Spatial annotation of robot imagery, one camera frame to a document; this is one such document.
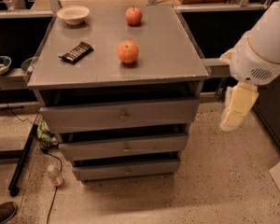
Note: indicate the grey drawer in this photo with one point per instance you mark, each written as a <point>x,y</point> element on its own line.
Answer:
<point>83,118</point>
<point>90,150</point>
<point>126,170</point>

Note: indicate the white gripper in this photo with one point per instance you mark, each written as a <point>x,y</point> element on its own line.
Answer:
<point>251,62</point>

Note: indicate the grey side shelf bar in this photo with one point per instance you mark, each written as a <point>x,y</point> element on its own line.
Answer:
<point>216,68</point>

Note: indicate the dark chocolate bar wrapper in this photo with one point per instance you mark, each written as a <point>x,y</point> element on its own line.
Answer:
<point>77,53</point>

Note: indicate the white empty bowl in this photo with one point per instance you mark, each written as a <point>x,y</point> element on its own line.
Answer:
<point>73,15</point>

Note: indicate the orange fruit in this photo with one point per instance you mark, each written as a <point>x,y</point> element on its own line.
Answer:
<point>127,51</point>

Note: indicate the grey bottom drawer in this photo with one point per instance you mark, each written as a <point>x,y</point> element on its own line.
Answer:
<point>126,170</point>

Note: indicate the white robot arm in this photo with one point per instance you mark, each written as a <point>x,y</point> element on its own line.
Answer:
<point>265,35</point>

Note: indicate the blue patterned bowl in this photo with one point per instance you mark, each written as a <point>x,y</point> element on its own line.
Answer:
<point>5,63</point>

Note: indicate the green snack bag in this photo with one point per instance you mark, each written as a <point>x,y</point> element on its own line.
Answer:
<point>45,136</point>

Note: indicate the grey middle drawer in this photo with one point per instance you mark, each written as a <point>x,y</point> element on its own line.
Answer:
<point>90,150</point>

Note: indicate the grey top drawer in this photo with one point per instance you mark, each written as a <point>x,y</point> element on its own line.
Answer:
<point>83,118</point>

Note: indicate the red apple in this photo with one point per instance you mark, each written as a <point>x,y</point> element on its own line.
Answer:
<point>133,15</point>

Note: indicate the clear plastic cup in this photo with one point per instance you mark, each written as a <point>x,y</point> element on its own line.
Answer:
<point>28,65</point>

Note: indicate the dark shoe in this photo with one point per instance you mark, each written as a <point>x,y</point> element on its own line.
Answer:
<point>7,211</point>

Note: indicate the grey drawer cabinet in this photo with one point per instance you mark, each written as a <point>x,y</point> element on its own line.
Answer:
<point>168,67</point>

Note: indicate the black stand leg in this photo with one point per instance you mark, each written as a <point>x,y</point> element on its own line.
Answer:
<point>13,185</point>

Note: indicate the clear plastic bottle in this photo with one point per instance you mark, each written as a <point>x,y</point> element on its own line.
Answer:
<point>55,176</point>

